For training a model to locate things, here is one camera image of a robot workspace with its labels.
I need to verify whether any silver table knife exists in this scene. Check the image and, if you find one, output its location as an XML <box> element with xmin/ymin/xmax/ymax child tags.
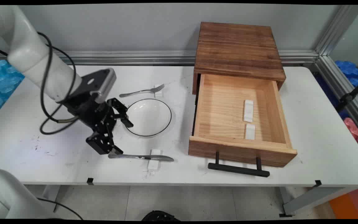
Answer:
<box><xmin>108</xmin><ymin>152</ymin><xmax>174</xmax><ymax>162</ymax></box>

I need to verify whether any silver fork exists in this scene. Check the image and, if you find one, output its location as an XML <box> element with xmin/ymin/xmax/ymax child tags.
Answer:
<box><xmin>119</xmin><ymin>84</ymin><xmax>165</xmax><ymax>98</ymax></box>

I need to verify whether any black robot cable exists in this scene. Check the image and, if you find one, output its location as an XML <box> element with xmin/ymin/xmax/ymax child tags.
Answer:
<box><xmin>0</xmin><ymin>31</ymin><xmax>80</xmax><ymax>136</ymax></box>

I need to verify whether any orange box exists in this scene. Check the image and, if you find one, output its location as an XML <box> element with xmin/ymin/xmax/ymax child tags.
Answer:
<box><xmin>329</xmin><ymin>187</ymin><xmax>358</xmax><ymax>219</ymax></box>

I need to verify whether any short white rest block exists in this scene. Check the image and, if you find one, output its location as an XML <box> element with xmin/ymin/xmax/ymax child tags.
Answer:
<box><xmin>245</xmin><ymin>124</ymin><xmax>256</xmax><ymax>140</ymax></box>

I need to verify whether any white knife rest block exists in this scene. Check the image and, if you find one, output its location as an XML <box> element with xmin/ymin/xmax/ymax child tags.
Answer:
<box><xmin>147</xmin><ymin>149</ymin><xmax>161</xmax><ymax>170</ymax></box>

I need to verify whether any dark wooden cabinet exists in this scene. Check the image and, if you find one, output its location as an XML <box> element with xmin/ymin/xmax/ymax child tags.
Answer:
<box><xmin>192</xmin><ymin>21</ymin><xmax>287</xmax><ymax>95</ymax></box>

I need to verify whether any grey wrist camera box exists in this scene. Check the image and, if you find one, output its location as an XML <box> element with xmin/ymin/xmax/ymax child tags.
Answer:
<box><xmin>73</xmin><ymin>68</ymin><xmax>117</xmax><ymax>104</ymax></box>

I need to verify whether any pink plastic bag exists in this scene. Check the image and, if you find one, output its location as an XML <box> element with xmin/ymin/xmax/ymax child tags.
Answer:
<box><xmin>343</xmin><ymin>117</ymin><xmax>358</xmax><ymax>143</ymax></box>

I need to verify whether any long white rest block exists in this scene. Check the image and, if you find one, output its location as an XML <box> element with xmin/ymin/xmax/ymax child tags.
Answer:
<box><xmin>243</xmin><ymin>100</ymin><xmax>254</xmax><ymax>123</ymax></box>

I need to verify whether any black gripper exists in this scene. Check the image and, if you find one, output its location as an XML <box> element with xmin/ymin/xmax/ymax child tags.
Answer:
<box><xmin>62</xmin><ymin>93</ymin><xmax>134</xmax><ymax>155</ymax></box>

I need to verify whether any aluminium frame rail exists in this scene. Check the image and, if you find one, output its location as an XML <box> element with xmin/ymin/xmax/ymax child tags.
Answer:
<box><xmin>314</xmin><ymin>5</ymin><xmax>358</xmax><ymax>57</ymax></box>
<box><xmin>0</xmin><ymin>50</ymin><xmax>319</xmax><ymax>66</ymax></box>
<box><xmin>313</xmin><ymin>55</ymin><xmax>358</xmax><ymax>141</ymax></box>

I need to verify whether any thin black cable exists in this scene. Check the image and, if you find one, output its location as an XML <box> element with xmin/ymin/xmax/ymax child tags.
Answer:
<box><xmin>37</xmin><ymin>198</ymin><xmax>84</xmax><ymax>220</ymax></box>

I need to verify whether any white plate with black rim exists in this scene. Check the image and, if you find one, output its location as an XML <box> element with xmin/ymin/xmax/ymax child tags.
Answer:
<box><xmin>124</xmin><ymin>98</ymin><xmax>172</xmax><ymax>138</ymax></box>

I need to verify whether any grey table leg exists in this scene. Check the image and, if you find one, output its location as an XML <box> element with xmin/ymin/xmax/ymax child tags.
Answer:
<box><xmin>279</xmin><ymin>186</ymin><xmax>358</xmax><ymax>217</ymax></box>
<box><xmin>42</xmin><ymin>185</ymin><xmax>61</xmax><ymax>212</ymax></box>

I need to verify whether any black drawer handle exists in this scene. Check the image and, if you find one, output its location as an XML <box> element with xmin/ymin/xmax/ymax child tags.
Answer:
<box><xmin>208</xmin><ymin>151</ymin><xmax>271</xmax><ymax>178</ymax></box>

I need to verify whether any black tripod pole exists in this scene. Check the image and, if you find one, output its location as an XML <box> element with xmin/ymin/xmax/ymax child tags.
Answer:
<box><xmin>336</xmin><ymin>75</ymin><xmax>358</xmax><ymax>113</ymax></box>

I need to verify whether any blue plastic sheeting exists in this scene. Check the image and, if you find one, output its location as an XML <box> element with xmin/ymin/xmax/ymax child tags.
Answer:
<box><xmin>0</xmin><ymin>59</ymin><xmax>26</xmax><ymax>121</ymax></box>
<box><xmin>334</xmin><ymin>60</ymin><xmax>358</xmax><ymax>105</ymax></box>

